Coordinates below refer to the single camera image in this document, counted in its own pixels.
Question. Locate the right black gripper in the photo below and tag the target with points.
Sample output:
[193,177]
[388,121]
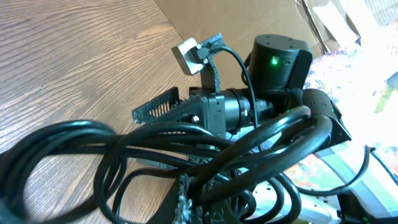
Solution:
[205,106]

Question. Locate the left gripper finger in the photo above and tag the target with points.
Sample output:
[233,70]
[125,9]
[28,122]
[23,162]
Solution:
[177,208]

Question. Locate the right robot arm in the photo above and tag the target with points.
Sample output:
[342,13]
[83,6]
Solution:
[227,150]

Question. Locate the brown cardboard sheet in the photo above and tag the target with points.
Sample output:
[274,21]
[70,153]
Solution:
[240,21]

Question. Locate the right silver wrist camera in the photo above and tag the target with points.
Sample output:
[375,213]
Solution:
[184,53]

